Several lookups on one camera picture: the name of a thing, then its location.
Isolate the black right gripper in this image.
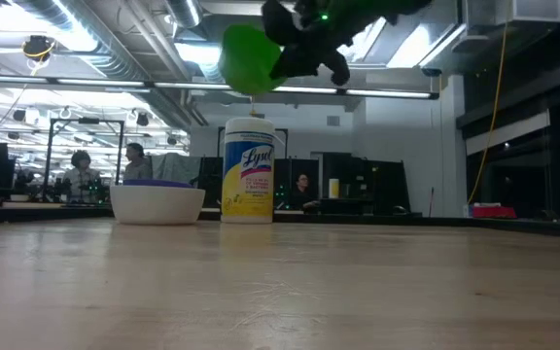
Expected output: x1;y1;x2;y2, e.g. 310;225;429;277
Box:
261;0;394;88

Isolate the long ceiling light strip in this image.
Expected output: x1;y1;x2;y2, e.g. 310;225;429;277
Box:
0;74;440;101

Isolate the black cabinet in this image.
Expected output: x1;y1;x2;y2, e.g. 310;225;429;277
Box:
310;151;412;216

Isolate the person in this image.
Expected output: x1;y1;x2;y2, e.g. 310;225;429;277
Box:
122;142;154;183
288;172;322;212
62;150;103;203

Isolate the Lysol wipes canister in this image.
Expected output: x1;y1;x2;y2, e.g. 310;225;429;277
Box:
220;116;277;226

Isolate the white plastic bowl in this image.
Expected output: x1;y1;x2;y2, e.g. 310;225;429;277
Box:
109;184;207;227

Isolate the red box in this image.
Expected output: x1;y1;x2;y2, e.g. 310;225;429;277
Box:
471;204;518;221

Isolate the silver ventilation duct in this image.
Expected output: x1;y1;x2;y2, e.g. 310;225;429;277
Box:
163;0;204;29

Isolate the black aluminium table frame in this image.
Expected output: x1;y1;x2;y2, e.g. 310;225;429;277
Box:
0;201;560;240

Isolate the yellow hanging cable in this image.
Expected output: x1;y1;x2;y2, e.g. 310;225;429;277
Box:
466;22;511;206

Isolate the black metal rig frame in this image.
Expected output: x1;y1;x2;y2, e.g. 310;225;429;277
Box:
41;117;126;201

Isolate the black ceiling camera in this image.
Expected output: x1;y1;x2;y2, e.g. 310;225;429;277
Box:
21;34;57;62

